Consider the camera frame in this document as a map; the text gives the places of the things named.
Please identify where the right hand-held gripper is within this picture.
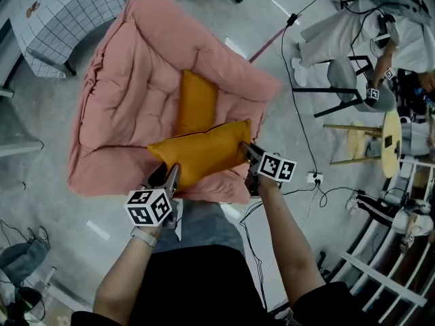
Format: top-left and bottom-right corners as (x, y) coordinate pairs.
(239, 141), (298, 198)

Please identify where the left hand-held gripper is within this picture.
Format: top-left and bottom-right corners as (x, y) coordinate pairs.
(124, 162), (181, 230)

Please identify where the orange pillow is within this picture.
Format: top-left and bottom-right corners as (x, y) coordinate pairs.
(146, 119), (253, 192)
(175, 69), (219, 137)

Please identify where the pink padded sofa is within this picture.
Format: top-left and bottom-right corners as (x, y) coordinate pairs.
(67, 0), (283, 205)

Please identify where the person's right forearm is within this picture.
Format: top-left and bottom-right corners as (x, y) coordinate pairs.
(258, 178), (327, 308)

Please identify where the person's left forearm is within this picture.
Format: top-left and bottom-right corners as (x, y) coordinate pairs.
(93, 228), (162, 326)

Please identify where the pink tape strip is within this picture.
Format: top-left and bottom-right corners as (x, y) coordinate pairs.
(249, 25), (290, 63)

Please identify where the grey chair with black legs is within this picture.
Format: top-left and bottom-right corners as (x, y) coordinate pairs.
(292, 55), (397, 118)

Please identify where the person's black shirt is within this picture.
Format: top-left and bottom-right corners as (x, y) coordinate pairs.
(69, 244), (375, 326)

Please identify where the round wooden table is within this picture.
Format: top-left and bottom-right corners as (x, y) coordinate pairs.
(322, 110), (402, 179)

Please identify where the white desk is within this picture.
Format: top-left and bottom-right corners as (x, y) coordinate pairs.
(0, 12), (45, 159)

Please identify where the denim bag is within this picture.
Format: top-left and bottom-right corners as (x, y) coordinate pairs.
(0, 225), (51, 280)

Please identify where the white shelf unit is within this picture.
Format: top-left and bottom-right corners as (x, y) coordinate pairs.
(319, 158), (435, 326)

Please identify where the table with checked cloth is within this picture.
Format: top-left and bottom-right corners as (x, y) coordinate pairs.
(9, 0), (128, 79)

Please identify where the long black cable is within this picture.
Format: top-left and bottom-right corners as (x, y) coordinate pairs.
(280, 12), (319, 177)

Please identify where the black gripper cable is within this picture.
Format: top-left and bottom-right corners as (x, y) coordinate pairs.
(239, 185), (327, 314)

